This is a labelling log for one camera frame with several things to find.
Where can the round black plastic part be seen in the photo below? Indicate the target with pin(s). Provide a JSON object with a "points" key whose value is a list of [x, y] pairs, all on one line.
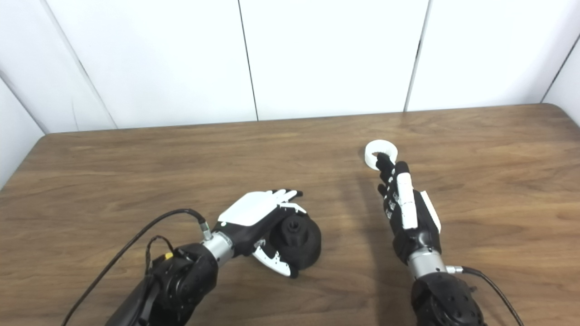
{"points": [[308, 244]]}

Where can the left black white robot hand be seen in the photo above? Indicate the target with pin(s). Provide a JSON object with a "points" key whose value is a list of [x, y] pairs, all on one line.
{"points": [[253, 208]]}

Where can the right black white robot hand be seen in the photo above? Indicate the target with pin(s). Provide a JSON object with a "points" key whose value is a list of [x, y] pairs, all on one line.
{"points": [[417, 240]]}

